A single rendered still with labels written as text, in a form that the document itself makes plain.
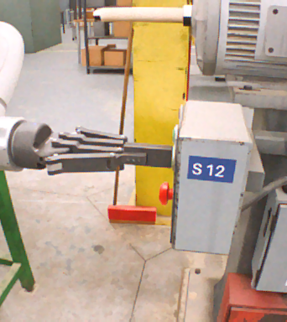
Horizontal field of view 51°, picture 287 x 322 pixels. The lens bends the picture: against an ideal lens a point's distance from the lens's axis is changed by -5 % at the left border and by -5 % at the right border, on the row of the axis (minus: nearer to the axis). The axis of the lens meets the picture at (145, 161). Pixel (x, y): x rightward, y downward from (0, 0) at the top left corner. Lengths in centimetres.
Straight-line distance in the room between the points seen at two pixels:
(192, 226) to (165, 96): 125
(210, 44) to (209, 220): 32
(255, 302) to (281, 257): 17
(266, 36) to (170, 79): 110
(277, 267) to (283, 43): 47
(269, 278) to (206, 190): 40
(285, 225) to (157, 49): 117
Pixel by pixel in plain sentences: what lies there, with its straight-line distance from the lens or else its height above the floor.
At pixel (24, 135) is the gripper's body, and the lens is 49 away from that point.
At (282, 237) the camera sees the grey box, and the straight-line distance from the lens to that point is 71.
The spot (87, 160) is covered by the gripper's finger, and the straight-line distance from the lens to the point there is 44.
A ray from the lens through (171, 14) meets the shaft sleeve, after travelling 71.
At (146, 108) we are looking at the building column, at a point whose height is 73.
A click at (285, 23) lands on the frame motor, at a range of 60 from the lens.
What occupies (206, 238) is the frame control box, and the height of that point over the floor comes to 95.
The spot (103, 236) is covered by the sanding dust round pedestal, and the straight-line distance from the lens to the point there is 194.
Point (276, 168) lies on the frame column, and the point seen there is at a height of 95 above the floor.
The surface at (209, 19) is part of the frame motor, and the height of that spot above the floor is 125.
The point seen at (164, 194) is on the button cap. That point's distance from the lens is 53.
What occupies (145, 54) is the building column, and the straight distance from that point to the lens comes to 164.
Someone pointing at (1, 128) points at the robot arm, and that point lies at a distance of 51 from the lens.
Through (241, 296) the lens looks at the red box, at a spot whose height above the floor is 62.
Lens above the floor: 128
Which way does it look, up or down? 28 degrees down
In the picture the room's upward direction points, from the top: straight up
